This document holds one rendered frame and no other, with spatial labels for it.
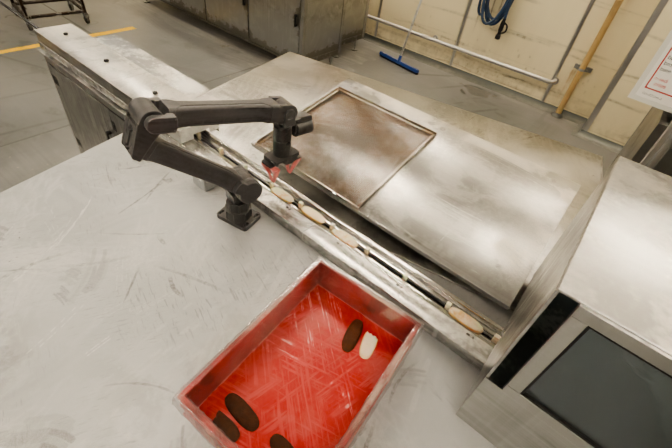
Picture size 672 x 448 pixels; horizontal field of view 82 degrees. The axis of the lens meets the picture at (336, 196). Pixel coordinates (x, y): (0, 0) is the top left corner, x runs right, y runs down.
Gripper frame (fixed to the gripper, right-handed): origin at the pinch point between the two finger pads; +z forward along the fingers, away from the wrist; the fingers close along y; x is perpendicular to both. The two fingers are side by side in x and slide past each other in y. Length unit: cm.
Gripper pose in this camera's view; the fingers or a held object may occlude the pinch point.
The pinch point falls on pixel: (281, 175)
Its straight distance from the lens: 131.6
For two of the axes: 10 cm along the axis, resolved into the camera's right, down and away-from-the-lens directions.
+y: 6.3, -4.5, 6.3
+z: -1.2, 7.5, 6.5
